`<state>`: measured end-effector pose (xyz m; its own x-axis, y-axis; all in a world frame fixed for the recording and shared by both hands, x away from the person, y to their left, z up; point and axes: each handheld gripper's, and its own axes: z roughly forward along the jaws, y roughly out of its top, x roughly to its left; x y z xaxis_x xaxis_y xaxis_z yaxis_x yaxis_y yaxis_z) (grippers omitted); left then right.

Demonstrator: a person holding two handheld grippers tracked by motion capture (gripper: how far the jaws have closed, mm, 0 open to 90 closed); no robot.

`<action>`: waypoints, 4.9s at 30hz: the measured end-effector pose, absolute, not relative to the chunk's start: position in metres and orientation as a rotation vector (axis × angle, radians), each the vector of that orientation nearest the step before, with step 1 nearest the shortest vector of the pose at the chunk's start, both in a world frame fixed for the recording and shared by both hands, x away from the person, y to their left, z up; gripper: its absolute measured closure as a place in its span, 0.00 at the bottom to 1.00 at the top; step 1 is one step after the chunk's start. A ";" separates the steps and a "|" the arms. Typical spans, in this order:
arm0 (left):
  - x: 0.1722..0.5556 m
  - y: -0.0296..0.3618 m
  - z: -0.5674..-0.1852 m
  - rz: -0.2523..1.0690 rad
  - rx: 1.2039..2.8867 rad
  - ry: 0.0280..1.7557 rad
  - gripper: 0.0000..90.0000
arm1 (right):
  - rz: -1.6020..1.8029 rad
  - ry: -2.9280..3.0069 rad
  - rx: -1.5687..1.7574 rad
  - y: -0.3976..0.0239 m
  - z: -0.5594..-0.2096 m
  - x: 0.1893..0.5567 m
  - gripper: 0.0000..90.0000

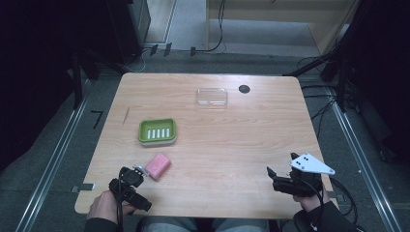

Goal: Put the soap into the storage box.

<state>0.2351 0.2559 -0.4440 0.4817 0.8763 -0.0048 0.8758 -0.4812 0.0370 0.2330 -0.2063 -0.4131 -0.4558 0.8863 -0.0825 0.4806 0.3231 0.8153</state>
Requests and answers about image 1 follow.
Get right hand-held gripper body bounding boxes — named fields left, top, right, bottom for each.
left=272, top=152, right=337, bottom=198

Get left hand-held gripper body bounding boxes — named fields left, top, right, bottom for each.
left=108, top=166, right=153, bottom=213

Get pink soap bar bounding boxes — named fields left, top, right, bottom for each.
left=144, top=152, right=172, bottom=182

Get person's right hand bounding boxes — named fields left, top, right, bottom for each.
left=292, top=190, right=331, bottom=214

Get person's left hand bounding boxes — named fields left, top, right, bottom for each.
left=86, top=189, right=137, bottom=225

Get green soap dish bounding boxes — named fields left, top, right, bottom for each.
left=137, top=118, right=178, bottom=148

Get person's legs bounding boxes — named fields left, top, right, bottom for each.
left=137, top=216, right=271, bottom=232

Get clear plastic lid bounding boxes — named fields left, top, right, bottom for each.
left=195, top=87, right=229, bottom=109

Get black stand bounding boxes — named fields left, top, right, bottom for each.
left=283, top=38, right=356, bottom=112

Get dark curtain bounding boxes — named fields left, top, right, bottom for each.
left=0, top=0, right=112, bottom=172

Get black cabinet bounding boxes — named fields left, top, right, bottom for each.
left=105, top=0, right=152, bottom=65

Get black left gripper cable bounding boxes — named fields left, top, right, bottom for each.
left=115, top=166, right=128, bottom=232

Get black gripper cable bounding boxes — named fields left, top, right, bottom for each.
left=115, top=166, right=128, bottom=232
left=299, top=176, right=360, bottom=226

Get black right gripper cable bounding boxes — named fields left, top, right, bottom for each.
left=299, top=176, right=360, bottom=226

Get small metal bracket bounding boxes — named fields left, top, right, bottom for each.
left=71, top=183, right=97, bottom=194

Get black floor cables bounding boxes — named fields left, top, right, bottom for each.
left=296, top=56, right=346, bottom=139

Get metal floor rail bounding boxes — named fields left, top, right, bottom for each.
left=327, top=86, right=404, bottom=232
left=14, top=80, right=93, bottom=232

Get white floor cable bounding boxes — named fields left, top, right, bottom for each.
left=126, top=47, right=153, bottom=73

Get black hanging cable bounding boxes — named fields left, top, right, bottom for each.
left=194, top=0, right=227, bottom=54

